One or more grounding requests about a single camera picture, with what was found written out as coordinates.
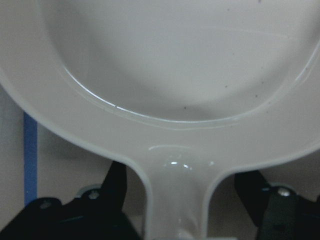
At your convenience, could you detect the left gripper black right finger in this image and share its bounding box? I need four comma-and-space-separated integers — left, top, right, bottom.
234, 170, 272, 227

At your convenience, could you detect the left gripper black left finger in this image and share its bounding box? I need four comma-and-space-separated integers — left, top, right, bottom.
99, 161, 127, 212

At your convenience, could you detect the white plastic dustpan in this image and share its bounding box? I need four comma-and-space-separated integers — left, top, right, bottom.
0, 0, 320, 240

